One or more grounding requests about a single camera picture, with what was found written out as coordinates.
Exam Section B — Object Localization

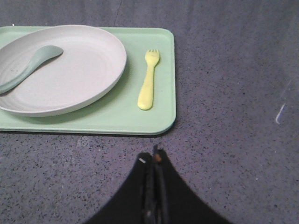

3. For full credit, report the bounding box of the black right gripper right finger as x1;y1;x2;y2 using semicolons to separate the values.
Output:
153;145;230;224

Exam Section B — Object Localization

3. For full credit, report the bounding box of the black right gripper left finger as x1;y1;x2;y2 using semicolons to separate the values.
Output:
87;153;152;224

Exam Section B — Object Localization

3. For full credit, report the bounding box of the yellow plastic fork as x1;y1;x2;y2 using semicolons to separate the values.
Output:
137;49;160;110

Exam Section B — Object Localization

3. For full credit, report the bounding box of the white round plate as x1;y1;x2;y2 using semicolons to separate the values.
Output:
0;25;127;117

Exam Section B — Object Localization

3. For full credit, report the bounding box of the light green rectangular tray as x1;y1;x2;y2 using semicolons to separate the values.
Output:
0;27;176;135

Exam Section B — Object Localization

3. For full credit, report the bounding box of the teal green plastic spoon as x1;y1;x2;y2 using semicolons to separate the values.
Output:
0;45;64;94

